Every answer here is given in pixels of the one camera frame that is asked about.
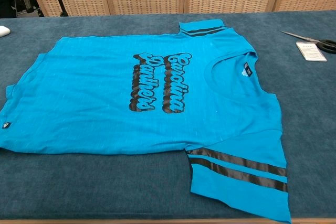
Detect blue Carolina Panthers T-shirt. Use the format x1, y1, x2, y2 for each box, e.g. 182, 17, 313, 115
0, 19, 292, 223

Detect blue carpet table cover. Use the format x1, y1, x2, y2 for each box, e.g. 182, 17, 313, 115
0, 10, 336, 221

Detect white card badge holder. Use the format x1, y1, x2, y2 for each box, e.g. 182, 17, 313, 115
296, 41, 328, 62

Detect black-handled steel scissors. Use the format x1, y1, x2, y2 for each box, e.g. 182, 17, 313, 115
280, 30, 336, 54

